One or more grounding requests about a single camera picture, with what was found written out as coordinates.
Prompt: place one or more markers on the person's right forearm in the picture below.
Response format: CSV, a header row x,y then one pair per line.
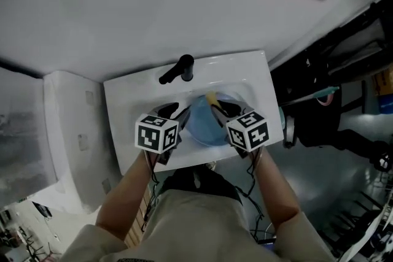
x,y
276,193

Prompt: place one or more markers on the plastic-wrapped white appliance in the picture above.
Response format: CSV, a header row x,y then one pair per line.
x,y
21,138

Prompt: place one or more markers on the black metal chair frame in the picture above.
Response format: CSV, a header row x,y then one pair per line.
x,y
356,214

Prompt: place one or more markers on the black faucet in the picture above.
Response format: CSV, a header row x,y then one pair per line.
x,y
185,69

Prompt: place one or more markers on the brown cardboard box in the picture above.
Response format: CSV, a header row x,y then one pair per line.
x,y
383,81

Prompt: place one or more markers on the big blue plate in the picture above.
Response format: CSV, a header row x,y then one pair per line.
x,y
204,125

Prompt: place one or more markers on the person's right shoe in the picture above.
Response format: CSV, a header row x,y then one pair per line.
x,y
211,165

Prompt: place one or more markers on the white ceramic sink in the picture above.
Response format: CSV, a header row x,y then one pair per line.
x,y
122,107

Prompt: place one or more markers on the white box-shaped fixture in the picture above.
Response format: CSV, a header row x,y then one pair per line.
x,y
76,119

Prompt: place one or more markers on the blue bottle pack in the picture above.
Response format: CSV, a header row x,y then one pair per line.
x,y
387,104

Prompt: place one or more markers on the pink round item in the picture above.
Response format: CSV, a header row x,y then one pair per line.
x,y
326,100

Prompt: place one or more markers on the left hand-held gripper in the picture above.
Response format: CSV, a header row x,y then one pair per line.
x,y
152,135

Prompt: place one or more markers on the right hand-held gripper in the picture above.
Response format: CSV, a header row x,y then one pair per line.
x,y
248,132

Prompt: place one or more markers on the grey hanging garment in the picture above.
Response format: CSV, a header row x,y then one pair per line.
x,y
359,46

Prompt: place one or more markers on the yellow sponge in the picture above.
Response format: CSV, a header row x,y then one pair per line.
x,y
212,98

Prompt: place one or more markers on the black office chair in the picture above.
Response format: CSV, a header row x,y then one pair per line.
x,y
322,132

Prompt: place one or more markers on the person's beige shirt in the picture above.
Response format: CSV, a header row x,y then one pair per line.
x,y
196,230

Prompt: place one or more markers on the person's left forearm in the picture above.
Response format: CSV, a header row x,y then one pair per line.
x,y
122,202

